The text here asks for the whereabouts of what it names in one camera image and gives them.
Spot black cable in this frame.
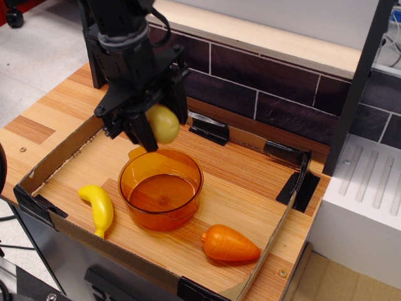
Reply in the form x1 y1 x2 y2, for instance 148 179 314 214
147 8 172 48

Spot orange toy carrot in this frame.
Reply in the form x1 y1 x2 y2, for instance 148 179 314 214
200 224 261 261

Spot orange transparent plastic pot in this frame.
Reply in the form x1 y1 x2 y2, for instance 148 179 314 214
118 147 204 231

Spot black chair caster wheel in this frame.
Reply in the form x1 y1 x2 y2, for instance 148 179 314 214
6 8 24 28

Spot dark metal post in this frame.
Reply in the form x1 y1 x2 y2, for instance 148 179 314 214
323 0 395 176

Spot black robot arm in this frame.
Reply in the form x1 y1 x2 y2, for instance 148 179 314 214
79 1 189 152

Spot cardboard fence with black tape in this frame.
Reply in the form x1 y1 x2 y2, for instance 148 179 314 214
14 117 320 300

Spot white ribbed sink unit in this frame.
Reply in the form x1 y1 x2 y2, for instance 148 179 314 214
309 135 400 288

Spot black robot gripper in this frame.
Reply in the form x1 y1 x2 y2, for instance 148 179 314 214
93 24 189 152

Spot yellow toy banana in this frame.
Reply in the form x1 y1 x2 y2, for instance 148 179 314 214
78 184 114 238

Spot yellow toy potato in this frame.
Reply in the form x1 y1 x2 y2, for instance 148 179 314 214
145 104 180 144

